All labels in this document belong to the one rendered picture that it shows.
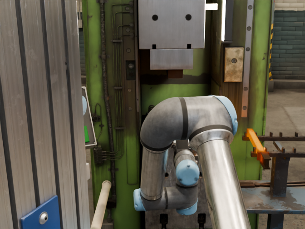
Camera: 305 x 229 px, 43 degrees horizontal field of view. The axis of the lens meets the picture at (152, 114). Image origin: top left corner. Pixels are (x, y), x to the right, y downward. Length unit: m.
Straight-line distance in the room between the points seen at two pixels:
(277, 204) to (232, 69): 0.67
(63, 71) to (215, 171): 0.49
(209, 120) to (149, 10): 0.89
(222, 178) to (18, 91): 0.56
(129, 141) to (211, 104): 1.08
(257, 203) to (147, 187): 0.73
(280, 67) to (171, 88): 5.66
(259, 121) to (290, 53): 5.79
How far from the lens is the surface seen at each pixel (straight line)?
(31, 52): 0.53
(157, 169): 1.14
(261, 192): 1.92
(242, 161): 2.13
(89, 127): 1.75
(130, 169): 2.10
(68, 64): 0.60
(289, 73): 7.88
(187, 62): 1.80
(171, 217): 1.99
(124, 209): 2.20
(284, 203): 1.86
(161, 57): 1.79
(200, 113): 1.00
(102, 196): 1.97
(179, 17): 1.78
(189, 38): 1.79
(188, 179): 1.27
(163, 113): 0.99
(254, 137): 1.82
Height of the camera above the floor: 1.55
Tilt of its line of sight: 16 degrees down
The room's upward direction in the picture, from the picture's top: 1 degrees counter-clockwise
